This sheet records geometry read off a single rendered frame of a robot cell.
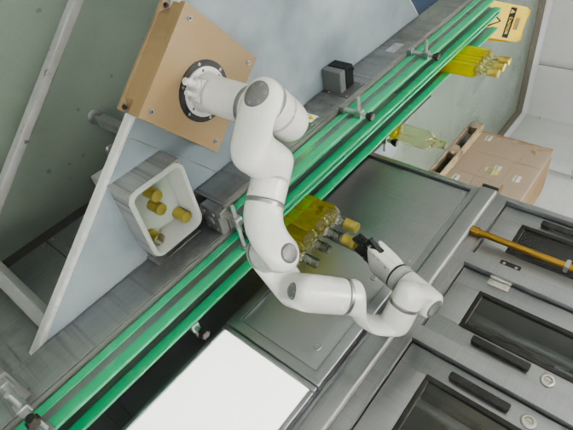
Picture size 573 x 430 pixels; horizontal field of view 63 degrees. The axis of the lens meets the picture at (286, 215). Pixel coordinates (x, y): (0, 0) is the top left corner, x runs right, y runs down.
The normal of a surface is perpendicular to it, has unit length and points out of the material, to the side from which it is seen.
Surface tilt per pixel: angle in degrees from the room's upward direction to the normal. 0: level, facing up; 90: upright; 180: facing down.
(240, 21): 0
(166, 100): 0
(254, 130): 77
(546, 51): 90
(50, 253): 90
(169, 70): 0
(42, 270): 90
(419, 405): 90
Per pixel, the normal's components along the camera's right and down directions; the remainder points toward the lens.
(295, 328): -0.14, -0.72
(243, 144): -0.47, -0.18
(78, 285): 0.76, 0.36
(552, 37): -0.63, 0.59
